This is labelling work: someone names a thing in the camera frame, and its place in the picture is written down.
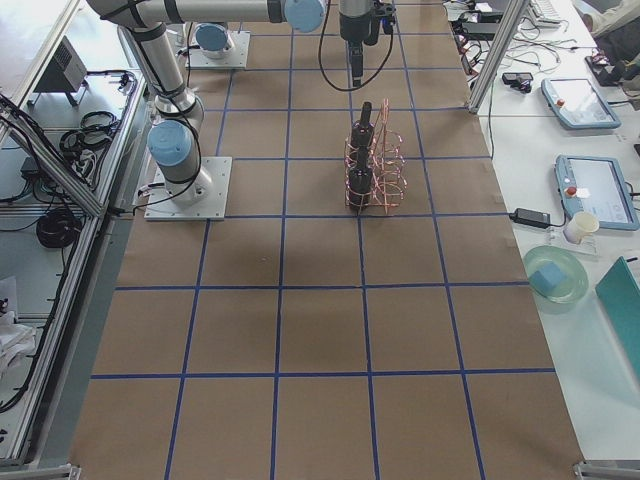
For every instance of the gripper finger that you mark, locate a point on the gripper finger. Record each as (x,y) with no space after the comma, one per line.
(356,63)

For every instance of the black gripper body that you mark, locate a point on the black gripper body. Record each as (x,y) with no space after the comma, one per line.
(353,29)

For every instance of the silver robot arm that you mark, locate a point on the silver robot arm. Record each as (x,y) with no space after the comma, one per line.
(214,40)
(144,25)

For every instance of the black bottle in basket end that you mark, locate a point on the black bottle in basket end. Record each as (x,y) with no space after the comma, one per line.
(359,180)

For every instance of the far teach pendant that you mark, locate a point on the far teach pendant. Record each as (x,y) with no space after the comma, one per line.
(578,104)

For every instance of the teach pendant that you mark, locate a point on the teach pendant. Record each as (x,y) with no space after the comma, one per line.
(578,104)
(595,185)

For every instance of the black power adapter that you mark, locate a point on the black power adapter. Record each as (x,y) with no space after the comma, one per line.
(531,218)

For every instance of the near teach pendant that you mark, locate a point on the near teach pendant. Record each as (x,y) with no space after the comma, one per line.
(595,185)

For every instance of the white paper cup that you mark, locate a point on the white paper cup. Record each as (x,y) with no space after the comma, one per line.
(581,225)

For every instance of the grey metal box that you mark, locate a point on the grey metal box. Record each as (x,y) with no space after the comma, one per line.
(65,73)

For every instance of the green glass bowl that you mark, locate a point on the green glass bowl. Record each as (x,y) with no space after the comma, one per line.
(570,291)

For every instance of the blue foam cube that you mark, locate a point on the blue foam cube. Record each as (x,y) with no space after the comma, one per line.
(546,278)

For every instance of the teal book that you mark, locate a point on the teal book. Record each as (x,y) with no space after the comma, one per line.
(618,292)

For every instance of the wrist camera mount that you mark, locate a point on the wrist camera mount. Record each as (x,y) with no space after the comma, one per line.
(383,18)

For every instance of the black bottle under basket handle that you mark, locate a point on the black bottle under basket handle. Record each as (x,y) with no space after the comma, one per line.
(361,131)

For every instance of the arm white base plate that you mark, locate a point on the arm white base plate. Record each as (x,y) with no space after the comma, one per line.
(233,57)
(205,199)

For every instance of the copper wire wine basket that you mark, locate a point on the copper wire wine basket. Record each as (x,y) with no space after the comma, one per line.
(386,160)

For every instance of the aluminium frame post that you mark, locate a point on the aluminium frame post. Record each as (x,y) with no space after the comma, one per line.
(502,39)

